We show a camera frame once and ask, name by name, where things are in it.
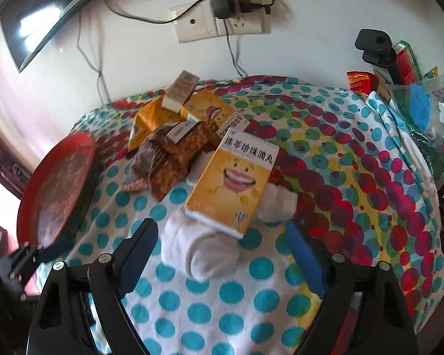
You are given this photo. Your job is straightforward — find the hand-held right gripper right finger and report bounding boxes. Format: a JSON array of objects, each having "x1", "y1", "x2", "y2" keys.
[{"x1": 284, "y1": 219, "x2": 419, "y2": 355}]

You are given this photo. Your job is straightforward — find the brown snack packet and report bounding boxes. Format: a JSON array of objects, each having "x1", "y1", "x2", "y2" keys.
[{"x1": 124, "y1": 120, "x2": 223, "y2": 202}]

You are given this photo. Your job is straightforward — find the black clamp stand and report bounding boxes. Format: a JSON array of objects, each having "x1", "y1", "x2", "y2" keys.
[{"x1": 355, "y1": 29, "x2": 406, "y2": 86}]

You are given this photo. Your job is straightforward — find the red round tray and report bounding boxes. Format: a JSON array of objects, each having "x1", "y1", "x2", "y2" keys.
[{"x1": 17, "y1": 131, "x2": 97, "y2": 248}]

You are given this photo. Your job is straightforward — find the grey cable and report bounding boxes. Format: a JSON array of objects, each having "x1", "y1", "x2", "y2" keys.
[{"x1": 77, "y1": 7, "x2": 111, "y2": 105}]

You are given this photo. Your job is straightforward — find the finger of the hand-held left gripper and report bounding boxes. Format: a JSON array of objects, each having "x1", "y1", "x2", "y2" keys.
[{"x1": 7, "y1": 237, "x2": 75, "y2": 300}]

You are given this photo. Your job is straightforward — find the black plug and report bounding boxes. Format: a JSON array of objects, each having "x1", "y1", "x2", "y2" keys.
[{"x1": 239, "y1": 1, "x2": 273, "y2": 16}]

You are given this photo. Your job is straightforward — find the black flat screen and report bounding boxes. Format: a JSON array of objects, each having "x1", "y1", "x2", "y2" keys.
[{"x1": 0, "y1": 0, "x2": 112, "y2": 73}]

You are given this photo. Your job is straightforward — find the thin black cable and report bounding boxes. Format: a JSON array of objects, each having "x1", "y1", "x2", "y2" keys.
[{"x1": 103, "y1": 0, "x2": 212, "y2": 25}]

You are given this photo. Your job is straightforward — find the green box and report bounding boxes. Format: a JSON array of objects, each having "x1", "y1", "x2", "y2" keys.
[{"x1": 393, "y1": 40, "x2": 419, "y2": 84}]

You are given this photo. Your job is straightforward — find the yellow medicine box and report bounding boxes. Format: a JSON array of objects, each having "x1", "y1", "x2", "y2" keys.
[
  {"x1": 181, "y1": 89, "x2": 253, "y2": 142},
  {"x1": 184, "y1": 128, "x2": 281, "y2": 240}
]

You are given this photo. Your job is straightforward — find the yellow snack packet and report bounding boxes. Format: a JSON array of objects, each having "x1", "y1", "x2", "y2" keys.
[{"x1": 128, "y1": 96, "x2": 189, "y2": 152}]

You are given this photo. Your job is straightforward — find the blue round pad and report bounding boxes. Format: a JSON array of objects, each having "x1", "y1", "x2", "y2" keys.
[{"x1": 406, "y1": 82, "x2": 436, "y2": 133}]

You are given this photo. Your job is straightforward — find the black adapter cable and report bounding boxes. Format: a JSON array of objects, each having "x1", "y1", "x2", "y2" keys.
[{"x1": 225, "y1": 18, "x2": 245, "y2": 79}]

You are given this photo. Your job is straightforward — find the small beige box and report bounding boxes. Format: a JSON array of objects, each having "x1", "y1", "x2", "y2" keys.
[{"x1": 161, "y1": 70, "x2": 201, "y2": 113}]

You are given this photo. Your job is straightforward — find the brown cardboard box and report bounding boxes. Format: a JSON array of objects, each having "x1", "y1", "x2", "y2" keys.
[{"x1": 372, "y1": 68, "x2": 393, "y2": 101}]

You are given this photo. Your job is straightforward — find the white power outlet plate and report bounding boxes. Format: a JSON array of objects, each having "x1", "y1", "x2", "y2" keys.
[{"x1": 211, "y1": 0, "x2": 271, "y2": 37}]

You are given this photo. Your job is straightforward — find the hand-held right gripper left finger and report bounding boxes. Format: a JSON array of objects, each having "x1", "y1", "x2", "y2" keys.
[{"x1": 27, "y1": 218, "x2": 158, "y2": 355}]

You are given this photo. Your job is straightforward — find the red snack packet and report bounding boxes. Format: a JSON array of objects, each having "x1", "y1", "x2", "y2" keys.
[{"x1": 346, "y1": 71, "x2": 379, "y2": 96}]

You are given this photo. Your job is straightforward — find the polka dot cloth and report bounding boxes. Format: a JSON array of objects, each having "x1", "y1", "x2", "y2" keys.
[{"x1": 33, "y1": 76, "x2": 444, "y2": 355}]

